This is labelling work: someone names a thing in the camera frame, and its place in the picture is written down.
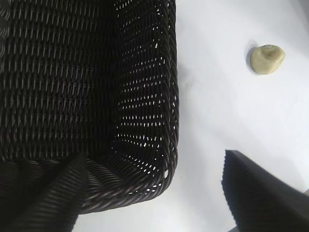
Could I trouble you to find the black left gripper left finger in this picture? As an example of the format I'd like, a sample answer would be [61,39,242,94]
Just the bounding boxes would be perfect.
[0,153,87,232]

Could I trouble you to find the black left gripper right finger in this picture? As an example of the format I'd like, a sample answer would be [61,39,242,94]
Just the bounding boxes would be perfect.
[221,149,309,230]

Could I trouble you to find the dark brown woven wicker basket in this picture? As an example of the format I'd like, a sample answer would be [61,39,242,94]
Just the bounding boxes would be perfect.
[0,0,180,215]

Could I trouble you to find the pale yellow egg yolk pastry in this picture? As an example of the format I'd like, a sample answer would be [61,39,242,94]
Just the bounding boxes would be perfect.
[250,44,286,75]

